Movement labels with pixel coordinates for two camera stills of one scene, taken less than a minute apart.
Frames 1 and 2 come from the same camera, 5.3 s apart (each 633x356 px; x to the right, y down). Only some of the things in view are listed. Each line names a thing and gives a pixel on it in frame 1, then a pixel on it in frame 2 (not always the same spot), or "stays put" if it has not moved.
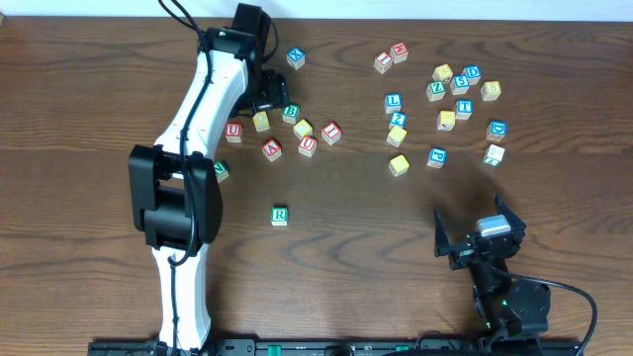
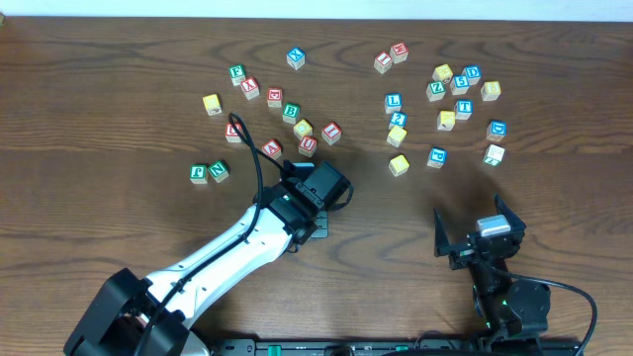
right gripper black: x=479 y=248 stays put
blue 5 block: x=459 y=84 stays put
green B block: x=291 y=114 stays put
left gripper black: x=272 y=95 → x=320 y=225
